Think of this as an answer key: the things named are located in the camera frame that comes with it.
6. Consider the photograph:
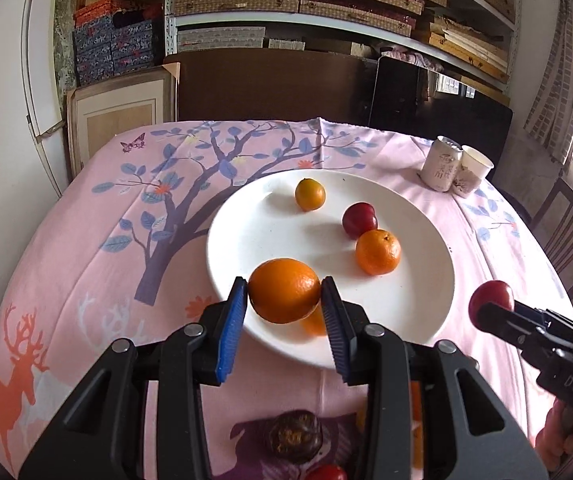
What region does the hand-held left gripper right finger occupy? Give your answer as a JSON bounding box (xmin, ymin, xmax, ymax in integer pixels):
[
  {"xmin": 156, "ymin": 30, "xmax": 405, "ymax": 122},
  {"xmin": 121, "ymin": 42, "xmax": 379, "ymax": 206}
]
[{"xmin": 321, "ymin": 275, "xmax": 550, "ymax": 480}]

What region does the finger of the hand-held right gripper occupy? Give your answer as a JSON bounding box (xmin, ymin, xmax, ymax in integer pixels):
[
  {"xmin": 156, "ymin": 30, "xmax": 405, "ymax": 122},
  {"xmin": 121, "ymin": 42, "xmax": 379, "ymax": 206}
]
[
  {"xmin": 477, "ymin": 302, "xmax": 540, "ymax": 350},
  {"xmin": 513, "ymin": 299, "xmax": 550, "ymax": 318}
]

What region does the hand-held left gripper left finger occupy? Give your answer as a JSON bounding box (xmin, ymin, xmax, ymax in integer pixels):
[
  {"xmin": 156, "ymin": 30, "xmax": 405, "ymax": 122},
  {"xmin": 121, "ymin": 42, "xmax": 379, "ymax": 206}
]
[{"xmin": 19, "ymin": 276, "xmax": 250, "ymax": 480}]

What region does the dark red plum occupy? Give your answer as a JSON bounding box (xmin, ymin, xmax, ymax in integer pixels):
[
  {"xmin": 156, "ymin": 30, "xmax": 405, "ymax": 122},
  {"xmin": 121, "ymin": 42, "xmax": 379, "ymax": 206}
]
[{"xmin": 469, "ymin": 280, "xmax": 515, "ymax": 331}]

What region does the large smooth orange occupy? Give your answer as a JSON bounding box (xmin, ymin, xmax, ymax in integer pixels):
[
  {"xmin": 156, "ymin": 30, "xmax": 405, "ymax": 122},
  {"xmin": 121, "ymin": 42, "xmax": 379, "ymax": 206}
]
[{"xmin": 248, "ymin": 258, "xmax": 322, "ymax": 325}]

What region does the white plate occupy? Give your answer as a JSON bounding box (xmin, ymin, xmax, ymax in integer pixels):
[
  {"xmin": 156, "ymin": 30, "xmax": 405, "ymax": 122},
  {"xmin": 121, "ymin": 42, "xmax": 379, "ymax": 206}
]
[{"xmin": 206, "ymin": 170, "xmax": 456, "ymax": 370}]

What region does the person's right hand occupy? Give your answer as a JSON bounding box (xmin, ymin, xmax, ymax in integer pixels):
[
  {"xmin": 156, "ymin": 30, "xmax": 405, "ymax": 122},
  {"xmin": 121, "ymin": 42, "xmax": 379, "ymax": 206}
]
[{"xmin": 537, "ymin": 402, "xmax": 573, "ymax": 472}]

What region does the dark wooden chair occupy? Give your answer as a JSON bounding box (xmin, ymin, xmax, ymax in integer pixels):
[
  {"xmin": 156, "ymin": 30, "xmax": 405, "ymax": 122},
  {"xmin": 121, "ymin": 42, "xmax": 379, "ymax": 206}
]
[{"xmin": 531, "ymin": 177, "xmax": 573, "ymax": 301}]

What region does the orange mandarin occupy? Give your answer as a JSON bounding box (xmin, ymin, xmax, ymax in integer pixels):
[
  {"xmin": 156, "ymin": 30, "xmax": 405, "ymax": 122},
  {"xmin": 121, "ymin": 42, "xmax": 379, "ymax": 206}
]
[{"xmin": 355, "ymin": 229, "xmax": 402, "ymax": 276}]

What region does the dark brown wrinkled fruit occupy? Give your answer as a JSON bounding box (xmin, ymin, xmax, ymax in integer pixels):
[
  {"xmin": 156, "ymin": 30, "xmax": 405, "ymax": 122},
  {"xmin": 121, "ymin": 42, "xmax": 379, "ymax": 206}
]
[{"xmin": 265, "ymin": 410, "xmax": 323, "ymax": 456}]

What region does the pink printed tablecloth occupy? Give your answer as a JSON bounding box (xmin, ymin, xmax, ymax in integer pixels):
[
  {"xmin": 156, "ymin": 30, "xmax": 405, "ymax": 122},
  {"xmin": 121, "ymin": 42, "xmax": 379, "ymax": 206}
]
[{"xmin": 0, "ymin": 117, "xmax": 573, "ymax": 480}]

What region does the small yellow-orange kumquat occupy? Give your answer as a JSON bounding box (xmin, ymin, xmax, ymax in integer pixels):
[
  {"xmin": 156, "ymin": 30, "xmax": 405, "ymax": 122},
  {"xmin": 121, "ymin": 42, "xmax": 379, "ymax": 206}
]
[{"xmin": 295, "ymin": 178, "xmax": 326, "ymax": 212}]

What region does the small bright red fruit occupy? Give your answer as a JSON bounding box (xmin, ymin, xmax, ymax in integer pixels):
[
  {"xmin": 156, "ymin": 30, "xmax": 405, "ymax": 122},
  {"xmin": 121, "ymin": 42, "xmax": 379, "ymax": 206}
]
[{"xmin": 307, "ymin": 464, "xmax": 348, "ymax": 480}]

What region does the white paper cup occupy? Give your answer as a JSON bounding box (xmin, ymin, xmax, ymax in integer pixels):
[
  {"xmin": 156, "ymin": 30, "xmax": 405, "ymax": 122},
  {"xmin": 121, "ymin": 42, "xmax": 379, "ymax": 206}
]
[{"xmin": 451, "ymin": 145, "xmax": 495, "ymax": 197}]

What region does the white drink can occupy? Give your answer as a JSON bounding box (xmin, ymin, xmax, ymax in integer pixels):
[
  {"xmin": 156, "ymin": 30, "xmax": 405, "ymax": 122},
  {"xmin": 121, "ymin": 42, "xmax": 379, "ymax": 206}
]
[{"xmin": 421, "ymin": 136, "xmax": 462, "ymax": 192}]

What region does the checked curtain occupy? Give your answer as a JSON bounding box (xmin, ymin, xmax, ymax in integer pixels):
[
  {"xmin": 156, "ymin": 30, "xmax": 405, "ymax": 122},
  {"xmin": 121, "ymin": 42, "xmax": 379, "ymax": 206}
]
[{"xmin": 524, "ymin": 0, "xmax": 573, "ymax": 163}]

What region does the glossy black panel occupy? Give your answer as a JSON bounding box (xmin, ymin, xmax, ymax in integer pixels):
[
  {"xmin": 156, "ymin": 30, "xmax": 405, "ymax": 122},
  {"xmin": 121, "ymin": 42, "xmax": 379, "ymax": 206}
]
[{"xmin": 369, "ymin": 56, "xmax": 513, "ymax": 171}]

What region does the dark brown board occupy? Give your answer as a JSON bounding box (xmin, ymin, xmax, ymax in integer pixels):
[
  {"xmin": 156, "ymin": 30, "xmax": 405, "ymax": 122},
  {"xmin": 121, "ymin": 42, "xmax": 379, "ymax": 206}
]
[{"xmin": 164, "ymin": 50, "xmax": 380, "ymax": 126}]

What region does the pink cloth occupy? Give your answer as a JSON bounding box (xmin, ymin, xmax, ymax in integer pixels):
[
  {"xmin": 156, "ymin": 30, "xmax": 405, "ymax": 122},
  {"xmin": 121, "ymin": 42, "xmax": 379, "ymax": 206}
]
[{"xmin": 381, "ymin": 45, "xmax": 447, "ymax": 71}]

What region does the stack of blue floral boxes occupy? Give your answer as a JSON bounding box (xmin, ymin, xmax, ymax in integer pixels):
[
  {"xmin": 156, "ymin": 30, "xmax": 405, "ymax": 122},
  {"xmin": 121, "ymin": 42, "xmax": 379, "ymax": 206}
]
[{"xmin": 74, "ymin": 20, "xmax": 164, "ymax": 86}]

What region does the white narrow board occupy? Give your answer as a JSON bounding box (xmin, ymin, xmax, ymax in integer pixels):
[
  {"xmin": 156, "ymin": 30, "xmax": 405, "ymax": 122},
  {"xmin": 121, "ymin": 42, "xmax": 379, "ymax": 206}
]
[{"xmin": 21, "ymin": 0, "xmax": 74, "ymax": 196}]

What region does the white metal shelf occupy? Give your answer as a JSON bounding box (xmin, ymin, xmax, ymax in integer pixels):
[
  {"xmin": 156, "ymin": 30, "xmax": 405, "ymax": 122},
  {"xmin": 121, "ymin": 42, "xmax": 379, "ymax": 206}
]
[{"xmin": 164, "ymin": 0, "xmax": 522, "ymax": 93}]

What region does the grey-green marble slab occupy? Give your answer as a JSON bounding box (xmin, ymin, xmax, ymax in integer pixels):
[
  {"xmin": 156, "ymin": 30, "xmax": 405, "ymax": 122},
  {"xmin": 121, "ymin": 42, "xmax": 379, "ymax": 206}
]
[{"xmin": 54, "ymin": 0, "xmax": 77, "ymax": 93}]

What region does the orange patterned box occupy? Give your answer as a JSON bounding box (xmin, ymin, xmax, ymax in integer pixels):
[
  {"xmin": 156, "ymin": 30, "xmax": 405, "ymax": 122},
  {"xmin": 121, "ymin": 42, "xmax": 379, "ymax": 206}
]
[{"xmin": 74, "ymin": 0, "xmax": 162, "ymax": 26}]

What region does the wooden picture frame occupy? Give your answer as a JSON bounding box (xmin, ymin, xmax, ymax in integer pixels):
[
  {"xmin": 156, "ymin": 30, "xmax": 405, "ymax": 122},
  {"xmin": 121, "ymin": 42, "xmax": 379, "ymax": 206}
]
[{"xmin": 66, "ymin": 67, "xmax": 177, "ymax": 176}]

